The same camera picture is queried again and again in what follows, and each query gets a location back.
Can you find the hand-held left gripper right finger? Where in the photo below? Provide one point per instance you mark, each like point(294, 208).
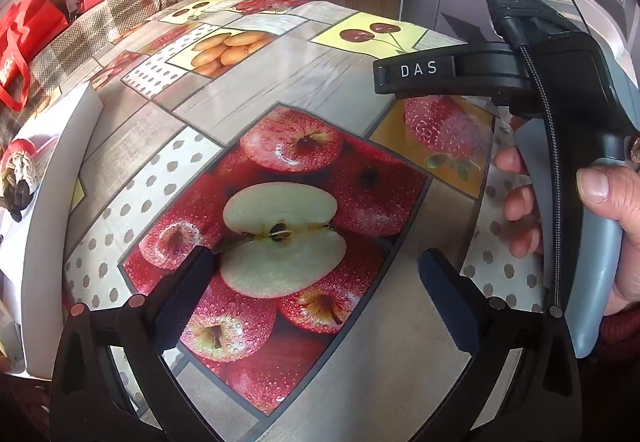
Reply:
point(450, 304)

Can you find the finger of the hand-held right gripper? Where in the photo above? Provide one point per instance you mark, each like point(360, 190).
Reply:
point(475, 74)

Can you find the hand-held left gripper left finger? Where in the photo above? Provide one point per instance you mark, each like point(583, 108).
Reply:
point(184, 299)

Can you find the white foam board tray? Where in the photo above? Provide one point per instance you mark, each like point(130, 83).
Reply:
point(55, 222)

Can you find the person's right forearm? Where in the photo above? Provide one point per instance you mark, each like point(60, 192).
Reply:
point(625, 337)

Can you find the person's right hand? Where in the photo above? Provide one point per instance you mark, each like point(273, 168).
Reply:
point(600, 187)

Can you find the fruit print tablecloth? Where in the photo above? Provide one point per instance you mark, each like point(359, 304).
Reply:
point(300, 86)

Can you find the white and black crocheted toy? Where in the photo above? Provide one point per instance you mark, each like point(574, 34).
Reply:
point(17, 171)

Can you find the red tote bag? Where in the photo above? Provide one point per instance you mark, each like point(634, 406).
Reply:
point(30, 31)

